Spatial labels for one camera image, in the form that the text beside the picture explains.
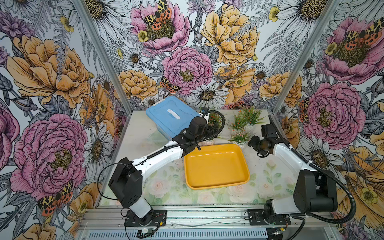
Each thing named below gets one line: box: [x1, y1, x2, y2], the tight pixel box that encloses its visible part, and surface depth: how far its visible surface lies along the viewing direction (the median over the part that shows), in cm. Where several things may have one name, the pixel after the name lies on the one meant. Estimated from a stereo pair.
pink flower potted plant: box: [219, 126, 257, 150], surface depth 92 cm
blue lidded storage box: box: [145, 95, 201, 142], surface depth 99 cm
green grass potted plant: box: [243, 106, 269, 127], surface depth 103 cm
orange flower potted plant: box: [225, 110, 249, 132], surface depth 101 cm
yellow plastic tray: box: [183, 144, 251, 190], surface depth 96 cm
